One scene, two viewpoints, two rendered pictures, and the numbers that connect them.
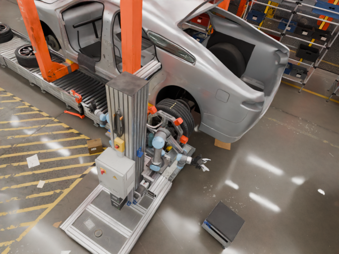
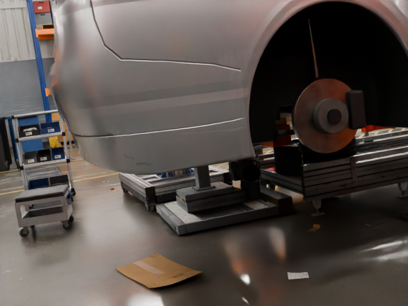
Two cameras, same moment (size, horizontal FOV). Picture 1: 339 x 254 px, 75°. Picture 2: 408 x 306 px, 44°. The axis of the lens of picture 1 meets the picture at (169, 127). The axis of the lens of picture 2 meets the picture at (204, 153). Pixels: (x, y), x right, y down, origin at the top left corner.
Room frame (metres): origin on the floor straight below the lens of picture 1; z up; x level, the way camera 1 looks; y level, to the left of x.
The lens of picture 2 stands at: (5.33, -2.68, 1.03)
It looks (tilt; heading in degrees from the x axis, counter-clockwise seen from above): 7 degrees down; 138
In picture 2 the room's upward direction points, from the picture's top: 7 degrees counter-clockwise
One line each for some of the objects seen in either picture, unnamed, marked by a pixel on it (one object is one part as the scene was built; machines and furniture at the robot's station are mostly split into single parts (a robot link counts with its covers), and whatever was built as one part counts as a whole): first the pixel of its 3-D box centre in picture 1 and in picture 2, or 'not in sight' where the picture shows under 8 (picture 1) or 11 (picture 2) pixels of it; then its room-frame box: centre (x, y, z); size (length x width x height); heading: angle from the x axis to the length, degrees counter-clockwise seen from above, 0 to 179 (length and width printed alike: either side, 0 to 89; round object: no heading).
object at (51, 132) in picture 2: not in sight; (44, 158); (0.13, -0.34, 0.50); 0.53 x 0.42 x 1.00; 64
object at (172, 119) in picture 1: (164, 129); not in sight; (2.14, 0.07, 0.85); 0.54 x 0.07 x 0.54; 64
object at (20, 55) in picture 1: (34, 55); not in sight; (4.11, 3.16, 0.39); 0.66 x 0.66 x 0.24
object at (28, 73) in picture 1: (39, 65); not in sight; (4.06, 3.08, 0.19); 1.00 x 0.86 x 0.39; 64
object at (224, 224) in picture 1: (222, 225); (45, 209); (1.23, -0.91, 0.17); 0.43 x 0.36 x 0.34; 56
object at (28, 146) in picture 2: not in sight; (27, 139); (-3.87, 1.17, 0.48); 0.64 x 0.54 x 0.97; 165
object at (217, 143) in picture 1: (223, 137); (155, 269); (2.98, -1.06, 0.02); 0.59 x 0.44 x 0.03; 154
